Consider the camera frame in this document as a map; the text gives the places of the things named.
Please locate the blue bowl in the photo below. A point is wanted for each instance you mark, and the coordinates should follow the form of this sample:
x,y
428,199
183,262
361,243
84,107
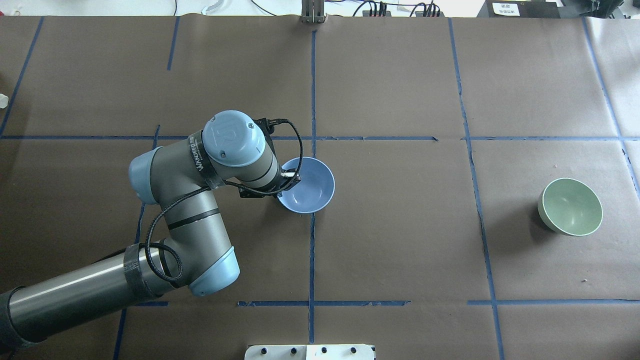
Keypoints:
x,y
314,191

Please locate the green bowl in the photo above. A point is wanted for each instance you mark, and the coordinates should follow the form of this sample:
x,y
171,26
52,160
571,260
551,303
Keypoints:
x,y
570,207

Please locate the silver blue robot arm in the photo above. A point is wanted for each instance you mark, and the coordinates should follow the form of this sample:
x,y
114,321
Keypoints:
x,y
187,244

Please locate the orange black connector strip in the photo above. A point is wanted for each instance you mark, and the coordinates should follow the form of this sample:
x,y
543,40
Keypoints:
x,y
381,9

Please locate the black power box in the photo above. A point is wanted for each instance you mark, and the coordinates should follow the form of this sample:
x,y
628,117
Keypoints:
x,y
530,9

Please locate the aluminium frame post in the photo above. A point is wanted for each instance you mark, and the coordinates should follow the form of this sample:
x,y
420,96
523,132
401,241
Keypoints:
x,y
313,11

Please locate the white mounting post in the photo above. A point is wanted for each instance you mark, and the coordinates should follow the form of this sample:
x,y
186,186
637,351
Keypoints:
x,y
345,351

